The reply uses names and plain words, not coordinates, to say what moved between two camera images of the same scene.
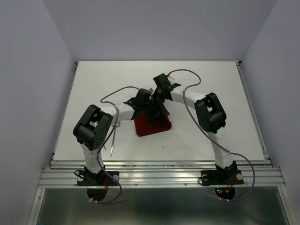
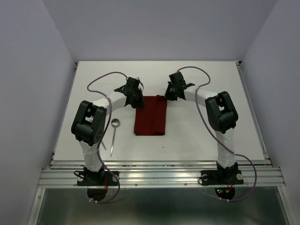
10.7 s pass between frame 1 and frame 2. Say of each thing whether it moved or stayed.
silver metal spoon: stayed
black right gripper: moved
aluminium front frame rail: stayed
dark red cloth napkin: moved
